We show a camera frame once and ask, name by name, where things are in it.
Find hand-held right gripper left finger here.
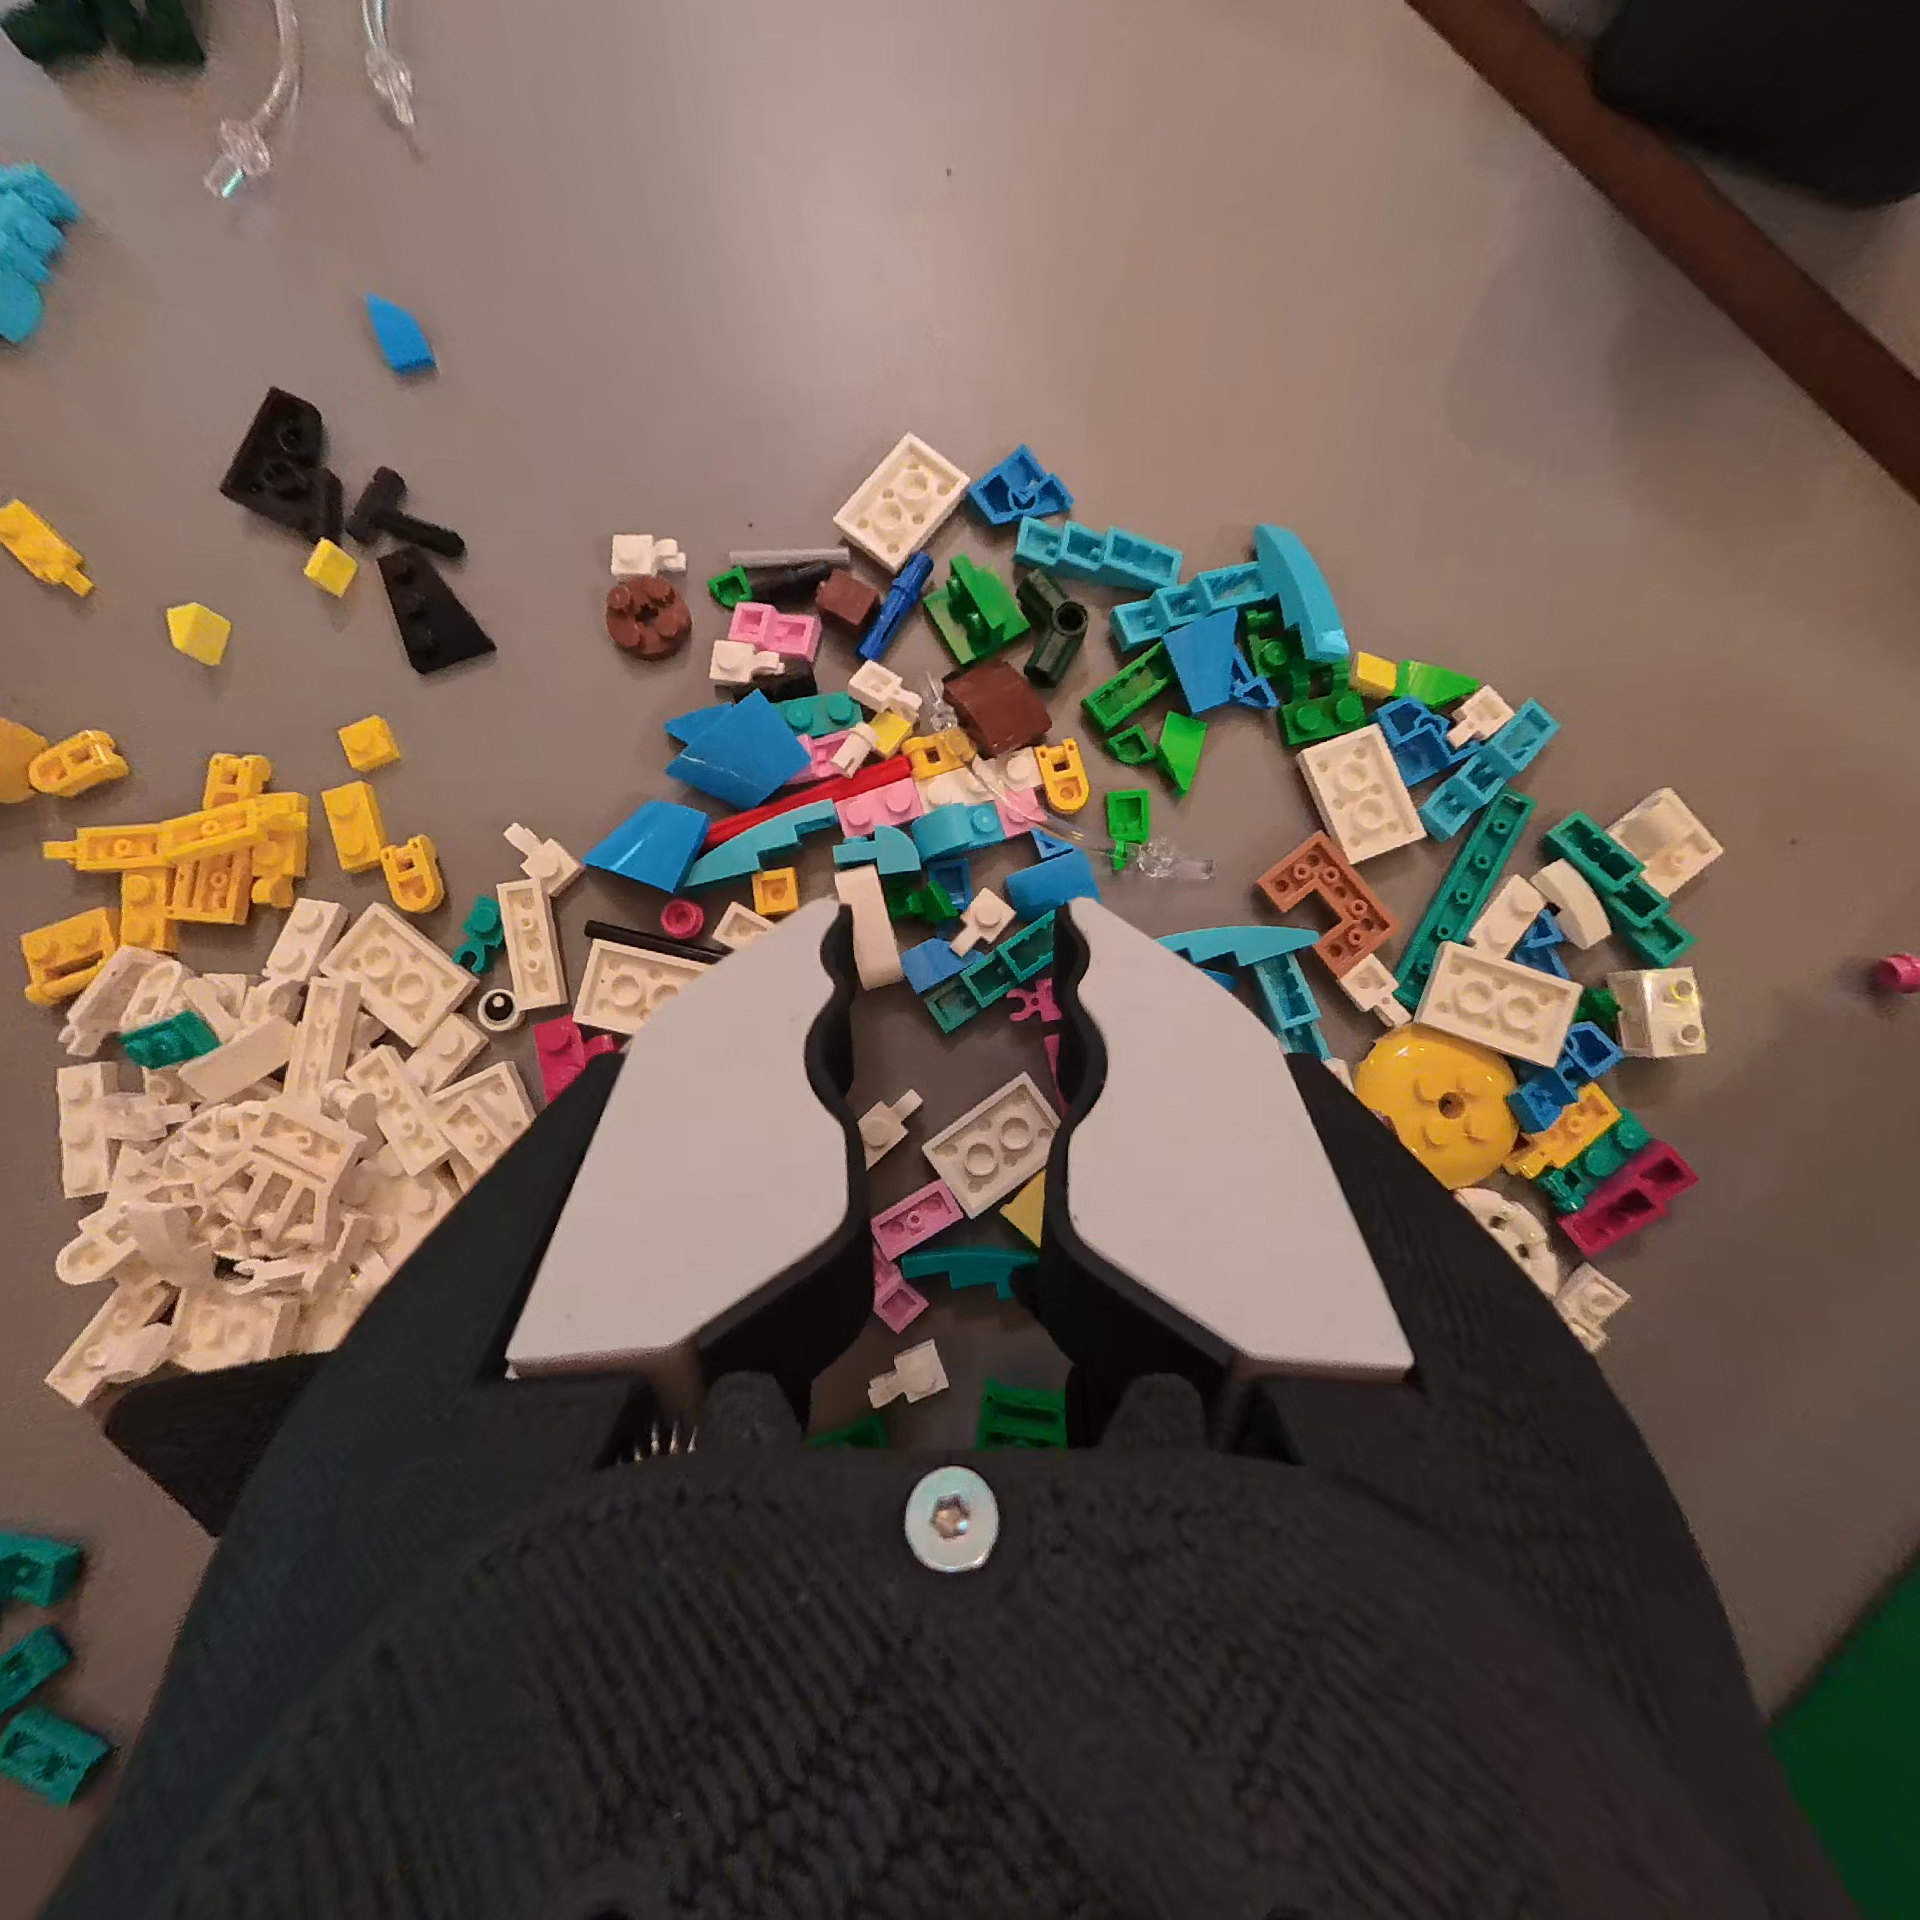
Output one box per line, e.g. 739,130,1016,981
505,897,880,1403

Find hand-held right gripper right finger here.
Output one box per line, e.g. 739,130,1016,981
1037,897,1419,1403

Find brown corner brick plate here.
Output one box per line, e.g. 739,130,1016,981
1254,829,1404,965

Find pile of mixed toy bricks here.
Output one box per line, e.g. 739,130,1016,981
583,433,1728,1450

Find pile of white toy bricks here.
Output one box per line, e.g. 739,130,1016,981
41,824,752,1409

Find pile of yellow toy bricks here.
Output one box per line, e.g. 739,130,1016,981
20,718,444,1008

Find black toy brick pin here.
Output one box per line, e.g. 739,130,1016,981
348,468,467,549

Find pile of teal brick plates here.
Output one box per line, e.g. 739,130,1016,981
0,1529,115,1801

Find large black wedge brick plate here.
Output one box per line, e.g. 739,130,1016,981
220,387,328,528

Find green storage bin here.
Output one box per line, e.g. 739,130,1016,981
1769,1592,1920,1920

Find yellow clip brick plate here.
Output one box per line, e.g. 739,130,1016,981
0,499,96,597

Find pile of azure toy bricks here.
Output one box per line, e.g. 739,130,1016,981
0,163,85,348

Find pile of dark green bricks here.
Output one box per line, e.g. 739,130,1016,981
0,0,207,69

